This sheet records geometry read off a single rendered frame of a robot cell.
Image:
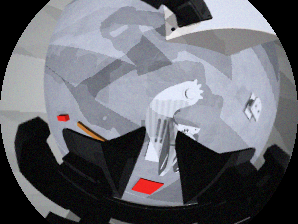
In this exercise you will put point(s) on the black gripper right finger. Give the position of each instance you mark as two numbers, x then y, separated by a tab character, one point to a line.
200	167

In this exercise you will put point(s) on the orange flat bar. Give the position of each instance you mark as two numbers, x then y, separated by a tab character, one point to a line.
90	132

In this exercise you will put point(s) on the red rectangular bar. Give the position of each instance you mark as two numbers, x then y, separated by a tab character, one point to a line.
63	117

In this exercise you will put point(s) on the red flat rectangular plate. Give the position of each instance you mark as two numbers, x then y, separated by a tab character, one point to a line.
147	186

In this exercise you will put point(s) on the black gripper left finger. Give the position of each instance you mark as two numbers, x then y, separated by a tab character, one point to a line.
117	157

